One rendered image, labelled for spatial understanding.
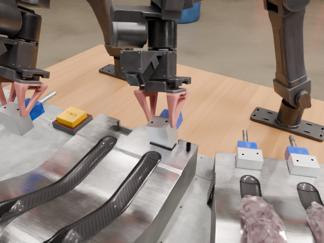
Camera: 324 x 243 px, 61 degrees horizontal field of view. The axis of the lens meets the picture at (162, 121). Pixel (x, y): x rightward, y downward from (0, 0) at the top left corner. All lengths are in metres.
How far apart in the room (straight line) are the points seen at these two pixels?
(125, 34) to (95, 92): 0.50
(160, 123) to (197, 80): 0.51
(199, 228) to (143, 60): 0.33
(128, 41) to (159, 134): 0.19
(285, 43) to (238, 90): 0.36
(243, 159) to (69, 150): 0.36
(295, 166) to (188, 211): 0.23
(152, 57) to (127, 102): 0.44
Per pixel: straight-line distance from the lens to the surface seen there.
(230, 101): 0.94
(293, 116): 0.83
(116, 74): 1.06
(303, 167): 0.63
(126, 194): 0.52
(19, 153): 0.79
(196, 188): 0.63
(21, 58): 0.60
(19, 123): 0.64
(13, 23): 0.58
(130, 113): 0.86
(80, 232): 0.44
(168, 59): 0.51
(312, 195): 0.62
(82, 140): 0.63
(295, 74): 0.75
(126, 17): 0.52
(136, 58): 0.46
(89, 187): 0.53
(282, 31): 0.68
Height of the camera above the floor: 1.28
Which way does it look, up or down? 36 degrees down
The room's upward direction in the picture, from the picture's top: straight up
